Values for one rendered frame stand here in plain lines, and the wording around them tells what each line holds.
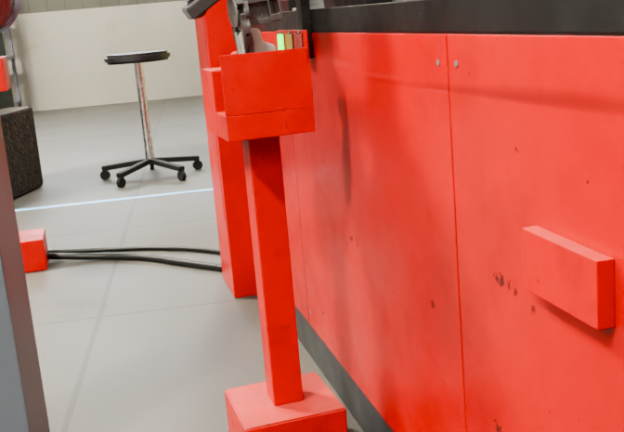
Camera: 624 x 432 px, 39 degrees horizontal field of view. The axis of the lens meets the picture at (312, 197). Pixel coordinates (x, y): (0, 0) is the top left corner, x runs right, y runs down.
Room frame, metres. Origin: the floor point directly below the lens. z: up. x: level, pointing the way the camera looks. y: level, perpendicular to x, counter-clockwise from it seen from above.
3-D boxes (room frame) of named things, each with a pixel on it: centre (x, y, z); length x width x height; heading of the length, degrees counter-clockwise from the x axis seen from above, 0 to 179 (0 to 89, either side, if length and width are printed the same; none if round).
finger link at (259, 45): (1.58, 0.07, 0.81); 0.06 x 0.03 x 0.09; 106
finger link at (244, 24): (1.57, 0.09, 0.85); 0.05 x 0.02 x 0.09; 16
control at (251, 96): (1.64, 0.09, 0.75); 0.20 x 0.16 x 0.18; 16
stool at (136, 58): (5.09, 0.92, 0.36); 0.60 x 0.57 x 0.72; 99
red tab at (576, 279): (0.87, -0.25, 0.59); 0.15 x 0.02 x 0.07; 14
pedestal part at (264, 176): (1.64, 0.09, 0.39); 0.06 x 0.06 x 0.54; 16
